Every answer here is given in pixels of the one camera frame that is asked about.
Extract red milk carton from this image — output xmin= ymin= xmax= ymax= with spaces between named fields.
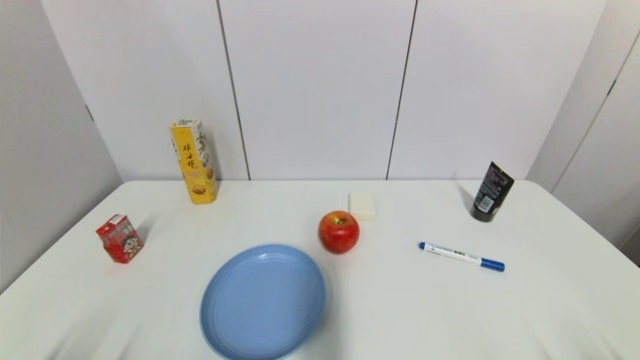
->
xmin=96 ymin=214 xmax=145 ymax=264

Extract white rectangular block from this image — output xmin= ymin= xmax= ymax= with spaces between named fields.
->
xmin=348 ymin=191 xmax=378 ymax=222

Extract red apple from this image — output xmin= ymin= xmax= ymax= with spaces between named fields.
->
xmin=318 ymin=210 xmax=361 ymax=255

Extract tall yellow snack box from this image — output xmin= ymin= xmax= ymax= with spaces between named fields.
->
xmin=170 ymin=118 xmax=219 ymax=205

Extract blue plate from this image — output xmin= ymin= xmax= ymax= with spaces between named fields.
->
xmin=199 ymin=243 xmax=327 ymax=360

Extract blue and white marker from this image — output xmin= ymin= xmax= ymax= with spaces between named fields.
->
xmin=418 ymin=241 xmax=506 ymax=273

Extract black tube with label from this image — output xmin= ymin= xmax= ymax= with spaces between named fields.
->
xmin=470 ymin=161 xmax=515 ymax=223

